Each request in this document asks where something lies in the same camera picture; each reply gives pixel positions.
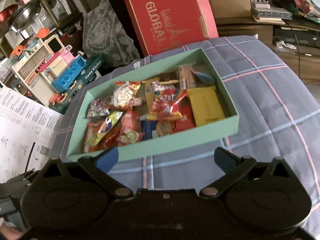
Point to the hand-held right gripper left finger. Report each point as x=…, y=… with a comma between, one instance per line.
x=107, y=158

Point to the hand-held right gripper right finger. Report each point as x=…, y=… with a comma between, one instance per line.
x=225, y=158

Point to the orange white-band snack packet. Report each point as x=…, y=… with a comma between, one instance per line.
x=88, y=136

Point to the purple snack packet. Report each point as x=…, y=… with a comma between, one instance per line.
x=98, y=107

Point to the green cardboard box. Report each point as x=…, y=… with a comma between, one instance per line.
x=175, y=142

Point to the orange patterned snack packet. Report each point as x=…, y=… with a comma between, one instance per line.
x=126, y=95

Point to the pile of assorted snacks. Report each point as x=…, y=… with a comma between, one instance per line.
x=165, y=105

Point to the yellow long snack packet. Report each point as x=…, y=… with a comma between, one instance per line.
x=150, y=92

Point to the clear egg roll packet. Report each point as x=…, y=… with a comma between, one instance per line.
x=186, y=77

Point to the white printed paper sheet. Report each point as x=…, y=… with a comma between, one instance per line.
x=22, y=130

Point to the teal toy box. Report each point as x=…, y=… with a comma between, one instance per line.
x=92, y=70

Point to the blue pink toy sink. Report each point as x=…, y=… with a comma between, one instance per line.
x=67, y=72

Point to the beige toy kitchen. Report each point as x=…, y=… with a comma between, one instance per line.
x=30, y=67

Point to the grey lace cushion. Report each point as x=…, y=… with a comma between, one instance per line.
x=107, y=35

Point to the brown low cabinet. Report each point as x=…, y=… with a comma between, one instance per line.
x=250, y=28

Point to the black electronic device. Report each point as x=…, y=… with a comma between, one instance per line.
x=297, y=37

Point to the red cardboard box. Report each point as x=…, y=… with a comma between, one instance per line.
x=170, y=17

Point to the stack of books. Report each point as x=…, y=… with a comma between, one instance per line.
x=270, y=11

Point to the dark storage shelf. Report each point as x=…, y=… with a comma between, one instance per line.
x=62, y=10

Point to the metal bowl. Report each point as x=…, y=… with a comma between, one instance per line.
x=23, y=17

